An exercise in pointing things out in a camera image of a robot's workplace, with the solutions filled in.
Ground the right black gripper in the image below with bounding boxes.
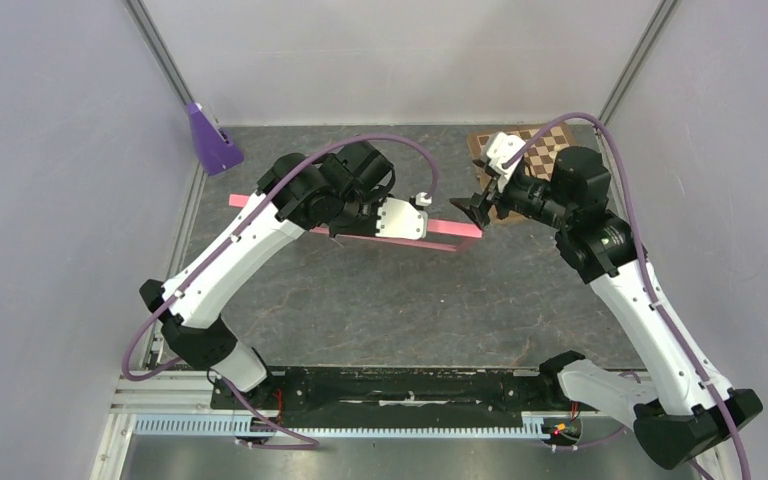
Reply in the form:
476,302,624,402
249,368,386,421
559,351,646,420
450,164,574,230

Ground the wooden picture frame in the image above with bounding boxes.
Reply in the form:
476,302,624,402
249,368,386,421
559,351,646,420
228,193,485,254

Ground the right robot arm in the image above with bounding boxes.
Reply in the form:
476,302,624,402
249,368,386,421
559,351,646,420
454,133,763,469

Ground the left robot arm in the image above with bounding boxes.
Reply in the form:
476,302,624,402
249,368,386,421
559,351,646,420
139,141,395,408

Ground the wooden chessboard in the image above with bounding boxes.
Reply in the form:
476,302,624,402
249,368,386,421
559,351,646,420
466,123,581,227

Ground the purple plastic wedge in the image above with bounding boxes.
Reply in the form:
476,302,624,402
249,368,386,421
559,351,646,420
186,102,244,176

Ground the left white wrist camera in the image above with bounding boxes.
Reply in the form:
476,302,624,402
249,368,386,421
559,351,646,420
375,192,432,240

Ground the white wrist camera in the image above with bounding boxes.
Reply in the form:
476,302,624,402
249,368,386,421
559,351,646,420
473,132,526,198
375,192,432,240

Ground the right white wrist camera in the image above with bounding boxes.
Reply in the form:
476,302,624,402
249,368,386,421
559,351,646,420
473,132,526,198

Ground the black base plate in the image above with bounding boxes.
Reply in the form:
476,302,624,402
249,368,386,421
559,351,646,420
245,366,593,429

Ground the aluminium rail frame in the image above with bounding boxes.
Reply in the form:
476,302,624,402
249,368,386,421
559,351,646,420
89,370,730,480

